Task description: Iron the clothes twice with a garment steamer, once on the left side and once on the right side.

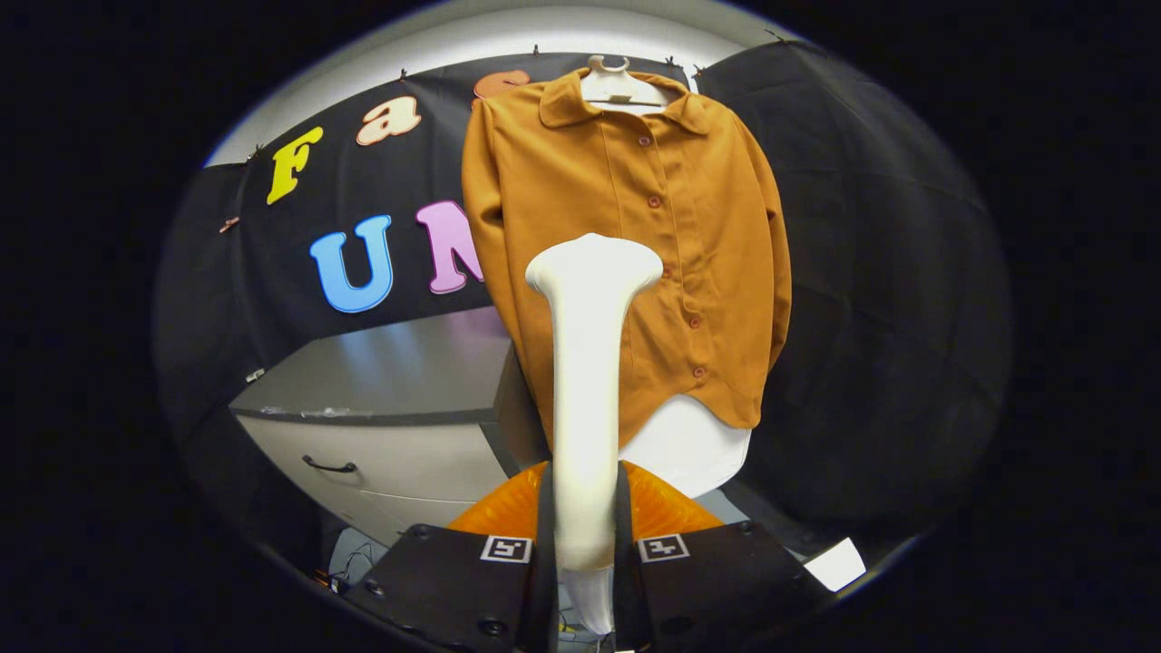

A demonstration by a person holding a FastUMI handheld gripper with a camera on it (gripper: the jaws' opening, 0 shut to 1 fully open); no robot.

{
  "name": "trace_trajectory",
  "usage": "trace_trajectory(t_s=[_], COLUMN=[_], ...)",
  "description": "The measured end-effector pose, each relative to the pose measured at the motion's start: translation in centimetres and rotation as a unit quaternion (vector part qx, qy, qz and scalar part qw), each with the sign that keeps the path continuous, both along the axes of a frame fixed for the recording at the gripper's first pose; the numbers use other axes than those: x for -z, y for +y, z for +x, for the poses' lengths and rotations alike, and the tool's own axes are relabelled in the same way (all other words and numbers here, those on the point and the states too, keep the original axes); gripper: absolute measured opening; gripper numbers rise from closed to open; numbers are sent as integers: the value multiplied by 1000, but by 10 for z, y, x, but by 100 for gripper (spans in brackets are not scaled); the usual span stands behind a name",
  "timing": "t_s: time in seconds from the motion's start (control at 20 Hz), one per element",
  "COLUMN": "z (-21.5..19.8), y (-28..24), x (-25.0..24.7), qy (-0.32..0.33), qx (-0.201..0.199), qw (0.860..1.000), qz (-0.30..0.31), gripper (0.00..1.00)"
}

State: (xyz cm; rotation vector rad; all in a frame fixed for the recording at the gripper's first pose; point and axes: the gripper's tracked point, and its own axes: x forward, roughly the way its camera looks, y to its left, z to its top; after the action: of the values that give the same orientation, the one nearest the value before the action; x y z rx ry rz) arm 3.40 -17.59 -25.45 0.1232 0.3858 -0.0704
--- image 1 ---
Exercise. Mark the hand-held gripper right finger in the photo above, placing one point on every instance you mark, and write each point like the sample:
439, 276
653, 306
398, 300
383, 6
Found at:
628, 599

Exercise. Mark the grey drawer cabinet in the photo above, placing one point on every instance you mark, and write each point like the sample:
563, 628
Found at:
390, 363

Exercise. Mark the white mannequin torso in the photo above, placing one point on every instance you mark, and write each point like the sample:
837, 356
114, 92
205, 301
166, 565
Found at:
689, 449

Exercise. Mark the orange button shirt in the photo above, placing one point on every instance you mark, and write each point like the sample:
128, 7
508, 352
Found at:
562, 181

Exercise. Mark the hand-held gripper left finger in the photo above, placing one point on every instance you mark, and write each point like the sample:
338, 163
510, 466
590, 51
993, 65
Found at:
544, 589

